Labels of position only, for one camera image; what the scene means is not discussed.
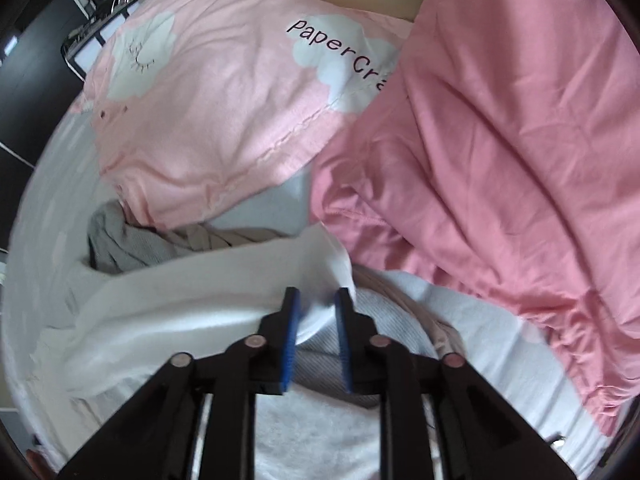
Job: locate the beige twisted garment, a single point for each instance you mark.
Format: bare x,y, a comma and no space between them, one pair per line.
215,237

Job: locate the printed pink pillow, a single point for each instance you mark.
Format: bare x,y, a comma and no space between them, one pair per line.
215,110

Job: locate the bed with polka dot sheet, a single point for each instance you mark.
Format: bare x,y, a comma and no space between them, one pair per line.
55,185

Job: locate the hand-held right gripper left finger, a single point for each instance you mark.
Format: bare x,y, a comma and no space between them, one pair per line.
292,345

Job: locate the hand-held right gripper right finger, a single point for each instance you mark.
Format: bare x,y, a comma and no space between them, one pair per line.
345,350

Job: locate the dark sliding wardrobe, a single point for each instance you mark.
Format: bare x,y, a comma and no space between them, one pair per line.
30,85

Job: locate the white nightstand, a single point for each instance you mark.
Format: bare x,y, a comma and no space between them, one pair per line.
87,42

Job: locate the grey garment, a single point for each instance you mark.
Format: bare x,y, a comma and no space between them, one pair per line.
125,245

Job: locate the white garment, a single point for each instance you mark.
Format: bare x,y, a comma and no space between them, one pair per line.
200,300

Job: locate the plain pink pillow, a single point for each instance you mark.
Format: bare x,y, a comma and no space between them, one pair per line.
500,135

